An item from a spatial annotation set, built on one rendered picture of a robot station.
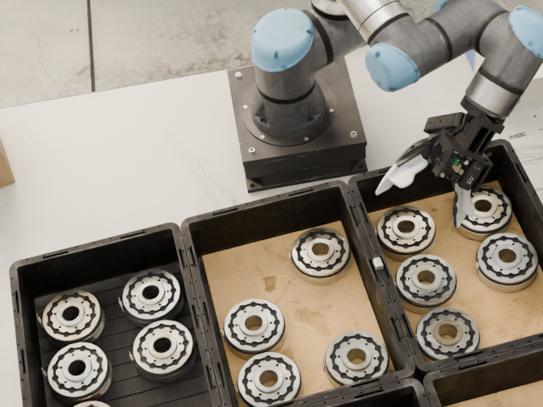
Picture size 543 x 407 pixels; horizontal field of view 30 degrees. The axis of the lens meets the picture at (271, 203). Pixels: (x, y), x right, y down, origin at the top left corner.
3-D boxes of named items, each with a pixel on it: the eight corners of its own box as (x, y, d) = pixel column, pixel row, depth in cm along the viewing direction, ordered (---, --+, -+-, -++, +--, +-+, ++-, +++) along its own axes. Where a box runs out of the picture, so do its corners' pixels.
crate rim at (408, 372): (180, 227, 177) (178, 219, 175) (345, 185, 179) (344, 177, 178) (229, 432, 153) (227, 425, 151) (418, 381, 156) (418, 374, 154)
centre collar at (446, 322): (428, 325, 166) (428, 322, 166) (456, 316, 167) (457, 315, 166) (438, 350, 163) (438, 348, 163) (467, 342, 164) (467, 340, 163)
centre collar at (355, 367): (338, 347, 165) (338, 346, 165) (368, 341, 165) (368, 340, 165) (345, 374, 162) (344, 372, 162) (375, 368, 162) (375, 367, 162)
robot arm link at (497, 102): (471, 64, 152) (515, 84, 154) (455, 90, 153) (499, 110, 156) (487, 81, 145) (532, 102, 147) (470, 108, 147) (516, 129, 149)
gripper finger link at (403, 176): (375, 194, 152) (431, 165, 151) (366, 176, 157) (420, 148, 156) (383, 209, 153) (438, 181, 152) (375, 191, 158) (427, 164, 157)
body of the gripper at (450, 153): (431, 180, 150) (474, 111, 145) (417, 155, 157) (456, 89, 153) (474, 198, 152) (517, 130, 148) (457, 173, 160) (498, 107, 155)
